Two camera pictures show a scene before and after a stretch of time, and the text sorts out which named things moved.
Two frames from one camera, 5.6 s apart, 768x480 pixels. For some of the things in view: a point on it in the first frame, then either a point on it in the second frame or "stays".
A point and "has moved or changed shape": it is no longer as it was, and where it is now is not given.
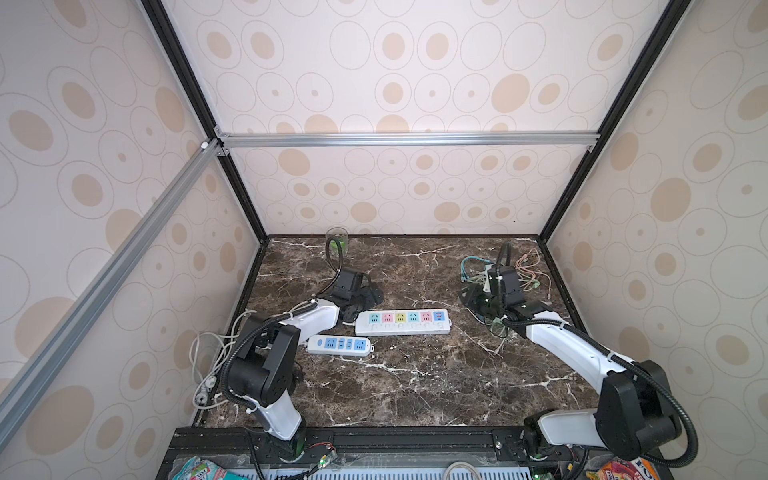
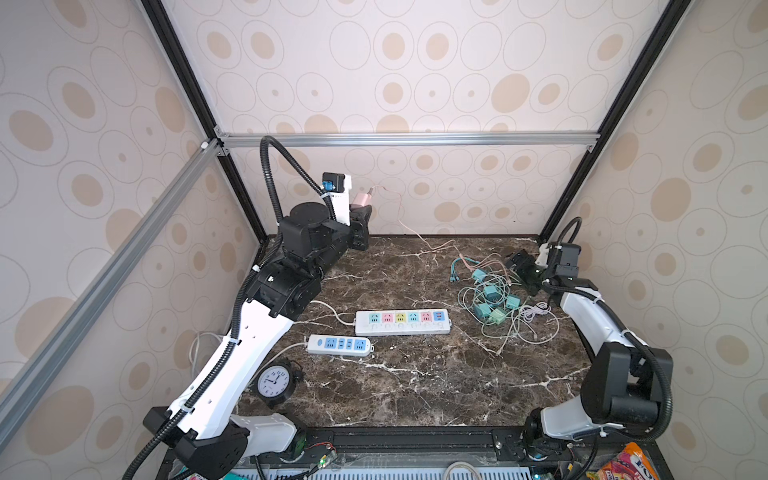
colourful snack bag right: [638, 468] stays
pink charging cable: [525, 275] has moved or changed shape
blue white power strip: [333, 345] stays
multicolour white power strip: [402, 322] stays
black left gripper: [372, 300] -> [360, 223]
